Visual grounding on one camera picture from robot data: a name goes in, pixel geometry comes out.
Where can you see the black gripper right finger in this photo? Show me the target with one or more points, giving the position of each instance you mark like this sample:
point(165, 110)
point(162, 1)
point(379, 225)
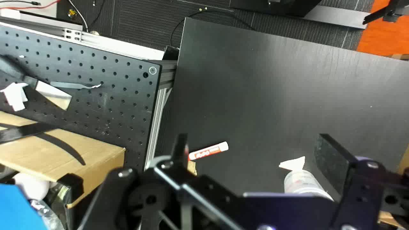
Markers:
point(336, 164)

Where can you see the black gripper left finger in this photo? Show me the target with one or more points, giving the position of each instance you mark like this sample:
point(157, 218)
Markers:
point(180, 151)

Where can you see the translucent plastic cup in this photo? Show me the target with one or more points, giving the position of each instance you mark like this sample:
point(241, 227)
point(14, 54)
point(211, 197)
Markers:
point(304, 183)

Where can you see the tan tape piece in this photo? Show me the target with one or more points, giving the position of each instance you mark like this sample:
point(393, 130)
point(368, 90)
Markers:
point(293, 163)

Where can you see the brown cardboard box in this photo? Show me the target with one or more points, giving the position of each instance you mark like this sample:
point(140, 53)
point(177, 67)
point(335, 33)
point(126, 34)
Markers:
point(46, 154)

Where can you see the white tape scrap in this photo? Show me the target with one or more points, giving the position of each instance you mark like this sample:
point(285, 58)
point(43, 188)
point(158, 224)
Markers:
point(54, 95)
point(14, 96)

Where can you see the clear plastic bottle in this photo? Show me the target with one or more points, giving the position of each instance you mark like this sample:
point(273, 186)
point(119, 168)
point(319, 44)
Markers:
point(46, 209)

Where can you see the blue sheet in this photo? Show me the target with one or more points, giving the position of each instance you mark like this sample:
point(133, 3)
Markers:
point(14, 211)

